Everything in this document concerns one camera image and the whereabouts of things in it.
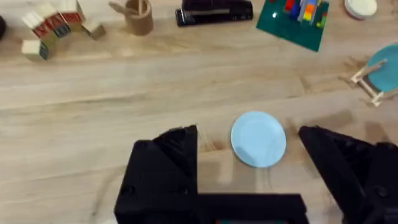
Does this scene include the light blue plate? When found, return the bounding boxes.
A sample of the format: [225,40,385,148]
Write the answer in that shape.
[230,111,287,169]

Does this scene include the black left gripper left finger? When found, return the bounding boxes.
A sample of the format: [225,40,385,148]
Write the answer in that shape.
[113,124,199,224]

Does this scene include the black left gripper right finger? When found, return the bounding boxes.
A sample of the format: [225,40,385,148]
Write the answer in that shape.
[298,125,398,224]

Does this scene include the heap of wooden blocks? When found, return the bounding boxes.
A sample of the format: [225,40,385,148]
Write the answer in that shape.
[21,0,106,62]

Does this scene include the white round lid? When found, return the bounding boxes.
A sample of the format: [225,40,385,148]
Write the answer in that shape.
[343,0,378,21]

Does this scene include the small wooden peg rack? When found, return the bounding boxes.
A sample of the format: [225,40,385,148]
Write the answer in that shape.
[350,58,398,108]

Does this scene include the wooden cup with utensils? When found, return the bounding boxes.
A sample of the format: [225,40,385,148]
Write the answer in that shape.
[108,0,154,37]

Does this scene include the teal plate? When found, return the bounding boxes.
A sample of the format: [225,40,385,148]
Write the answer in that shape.
[367,44,398,93]

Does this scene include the green board with toy blocks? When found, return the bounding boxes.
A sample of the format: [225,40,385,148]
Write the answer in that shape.
[256,0,330,52]

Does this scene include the black stapler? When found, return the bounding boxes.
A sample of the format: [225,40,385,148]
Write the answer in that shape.
[175,0,254,27]

